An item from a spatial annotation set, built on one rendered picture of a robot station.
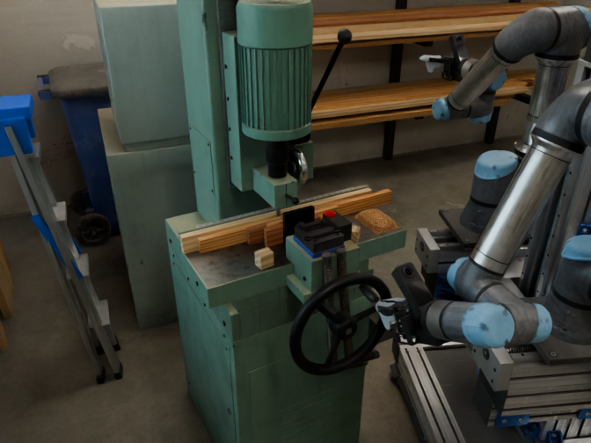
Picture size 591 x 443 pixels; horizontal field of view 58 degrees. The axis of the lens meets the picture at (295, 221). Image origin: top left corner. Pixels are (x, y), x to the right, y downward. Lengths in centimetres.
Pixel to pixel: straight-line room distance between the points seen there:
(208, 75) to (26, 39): 220
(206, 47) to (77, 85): 161
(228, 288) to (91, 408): 117
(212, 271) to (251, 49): 54
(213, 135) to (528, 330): 94
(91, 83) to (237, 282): 188
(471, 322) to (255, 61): 72
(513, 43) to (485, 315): 87
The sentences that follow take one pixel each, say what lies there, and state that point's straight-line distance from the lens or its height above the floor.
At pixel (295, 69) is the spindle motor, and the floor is 137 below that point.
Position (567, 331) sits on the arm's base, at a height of 84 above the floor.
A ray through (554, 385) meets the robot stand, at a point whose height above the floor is 69.
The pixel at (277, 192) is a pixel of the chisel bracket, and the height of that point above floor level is 105.
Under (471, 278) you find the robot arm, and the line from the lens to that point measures 112.
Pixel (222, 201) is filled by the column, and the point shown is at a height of 94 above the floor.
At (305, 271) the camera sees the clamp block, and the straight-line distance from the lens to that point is 130.
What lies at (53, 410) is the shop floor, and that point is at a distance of 240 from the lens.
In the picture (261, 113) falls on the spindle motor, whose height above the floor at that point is 127.
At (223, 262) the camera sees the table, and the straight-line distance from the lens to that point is 138.
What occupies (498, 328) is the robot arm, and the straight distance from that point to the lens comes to 97.
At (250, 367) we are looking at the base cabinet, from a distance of 151.
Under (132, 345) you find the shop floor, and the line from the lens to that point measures 257.
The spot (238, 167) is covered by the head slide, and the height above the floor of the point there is 107.
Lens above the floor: 166
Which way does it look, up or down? 29 degrees down
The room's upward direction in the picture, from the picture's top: straight up
